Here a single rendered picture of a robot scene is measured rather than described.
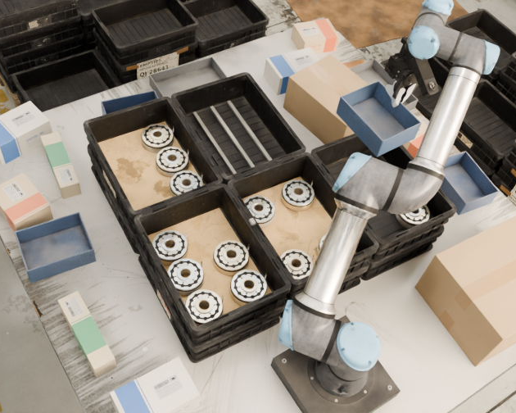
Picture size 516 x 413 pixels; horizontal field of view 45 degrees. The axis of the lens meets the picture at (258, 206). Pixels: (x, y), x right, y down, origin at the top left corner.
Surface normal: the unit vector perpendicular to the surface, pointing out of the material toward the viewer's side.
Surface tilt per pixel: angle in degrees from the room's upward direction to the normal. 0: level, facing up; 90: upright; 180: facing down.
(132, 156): 0
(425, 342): 0
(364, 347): 10
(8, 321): 0
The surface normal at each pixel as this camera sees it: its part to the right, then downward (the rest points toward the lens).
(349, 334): 0.24, -0.47
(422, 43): -0.35, 0.69
